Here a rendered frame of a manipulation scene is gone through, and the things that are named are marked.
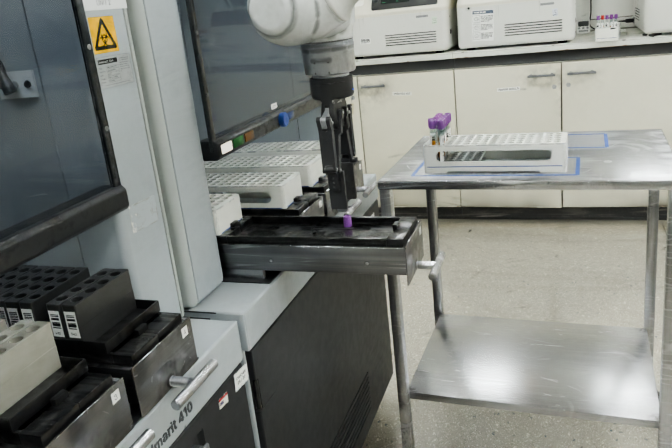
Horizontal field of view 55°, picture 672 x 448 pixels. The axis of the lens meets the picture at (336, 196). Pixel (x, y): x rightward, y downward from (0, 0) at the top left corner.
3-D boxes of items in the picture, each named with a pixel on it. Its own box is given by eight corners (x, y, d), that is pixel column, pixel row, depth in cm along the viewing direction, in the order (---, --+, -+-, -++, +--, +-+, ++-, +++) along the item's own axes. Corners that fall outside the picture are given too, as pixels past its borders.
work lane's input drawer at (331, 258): (75, 274, 130) (65, 232, 128) (117, 248, 143) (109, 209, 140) (434, 289, 106) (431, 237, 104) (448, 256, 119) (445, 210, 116)
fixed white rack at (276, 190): (160, 214, 140) (155, 186, 139) (184, 200, 149) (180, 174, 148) (286, 214, 131) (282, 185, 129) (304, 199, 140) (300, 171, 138)
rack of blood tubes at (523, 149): (424, 173, 143) (422, 145, 142) (433, 161, 152) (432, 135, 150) (566, 172, 132) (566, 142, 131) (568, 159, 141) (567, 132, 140)
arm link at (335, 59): (292, 46, 108) (297, 81, 110) (344, 41, 105) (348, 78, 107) (311, 41, 116) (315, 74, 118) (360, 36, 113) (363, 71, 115)
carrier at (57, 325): (113, 306, 93) (104, 267, 91) (125, 306, 92) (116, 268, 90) (55, 347, 82) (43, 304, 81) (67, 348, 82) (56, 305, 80)
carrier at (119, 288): (125, 306, 92) (117, 267, 90) (138, 307, 91) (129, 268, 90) (70, 349, 81) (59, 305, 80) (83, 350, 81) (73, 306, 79)
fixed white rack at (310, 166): (196, 193, 154) (192, 168, 152) (216, 181, 163) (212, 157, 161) (312, 192, 144) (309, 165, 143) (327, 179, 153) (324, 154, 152)
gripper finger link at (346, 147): (324, 109, 115) (326, 106, 116) (336, 163, 121) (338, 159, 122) (345, 108, 114) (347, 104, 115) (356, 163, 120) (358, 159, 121)
